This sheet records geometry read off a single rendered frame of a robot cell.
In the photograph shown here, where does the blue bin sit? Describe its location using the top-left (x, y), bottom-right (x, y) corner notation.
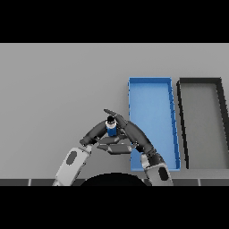
top-left (128, 76), bottom-right (182, 172)

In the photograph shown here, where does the dark grey bin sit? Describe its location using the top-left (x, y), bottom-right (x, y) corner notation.
top-left (176, 77), bottom-right (229, 170)

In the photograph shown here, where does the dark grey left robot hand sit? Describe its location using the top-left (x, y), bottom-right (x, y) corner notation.
top-left (79, 119), bottom-right (132, 155)

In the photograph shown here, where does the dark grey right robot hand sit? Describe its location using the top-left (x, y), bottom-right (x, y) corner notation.
top-left (103, 108), bottom-right (165, 166)

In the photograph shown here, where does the blue pipe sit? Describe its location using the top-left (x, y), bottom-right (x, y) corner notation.
top-left (105, 115), bottom-right (118, 138)

